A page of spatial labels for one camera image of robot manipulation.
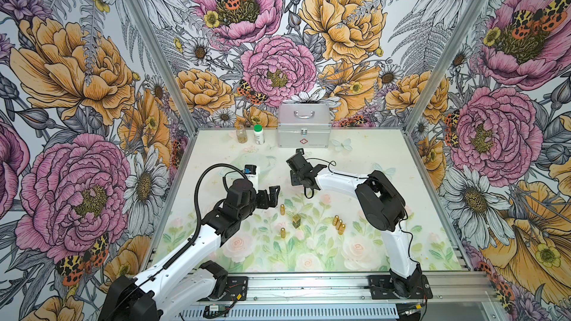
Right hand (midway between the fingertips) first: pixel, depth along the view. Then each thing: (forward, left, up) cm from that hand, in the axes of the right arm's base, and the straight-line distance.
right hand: (299, 178), depth 100 cm
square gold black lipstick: (-21, +2, +4) cm, 22 cm away
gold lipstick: (-15, +7, +2) cm, 17 cm away
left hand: (-14, +13, +12) cm, 22 cm away
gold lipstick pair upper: (-21, -13, +2) cm, 25 cm away
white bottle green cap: (+23, +19, +6) cm, 30 cm away
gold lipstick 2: (-25, +7, +2) cm, 26 cm away
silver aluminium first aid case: (+20, -3, +14) cm, 24 cm away
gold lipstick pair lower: (-23, -14, +3) cm, 27 cm away
